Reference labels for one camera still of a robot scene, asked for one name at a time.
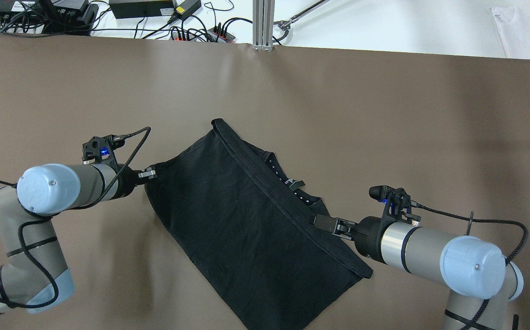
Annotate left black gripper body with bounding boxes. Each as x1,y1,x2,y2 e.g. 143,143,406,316
87,136,145,200

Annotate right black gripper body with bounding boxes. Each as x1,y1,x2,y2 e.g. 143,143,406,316
338,188,421,264

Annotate black graphic t-shirt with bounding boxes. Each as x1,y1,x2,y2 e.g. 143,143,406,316
145,119,373,330

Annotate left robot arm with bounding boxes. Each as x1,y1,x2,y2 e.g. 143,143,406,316
0,127,156,315

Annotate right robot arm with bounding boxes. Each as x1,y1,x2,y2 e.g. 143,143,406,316
314,185,529,330

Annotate black power adapter brick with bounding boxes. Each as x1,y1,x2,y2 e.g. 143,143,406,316
108,0,177,19

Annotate grey power strip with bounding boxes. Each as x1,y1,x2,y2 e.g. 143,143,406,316
168,26,237,44

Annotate white folded t-shirt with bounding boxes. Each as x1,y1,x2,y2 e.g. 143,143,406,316
491,6,530,59

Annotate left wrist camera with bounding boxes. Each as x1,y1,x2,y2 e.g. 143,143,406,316
81,134,126,165

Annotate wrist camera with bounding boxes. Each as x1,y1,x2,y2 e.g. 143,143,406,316
81,134,126,165
369,185,402,205

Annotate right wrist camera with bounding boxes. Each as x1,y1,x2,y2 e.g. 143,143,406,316
369,185,402,205

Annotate aluminium frame post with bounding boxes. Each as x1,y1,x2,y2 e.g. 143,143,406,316
252,0,275,51

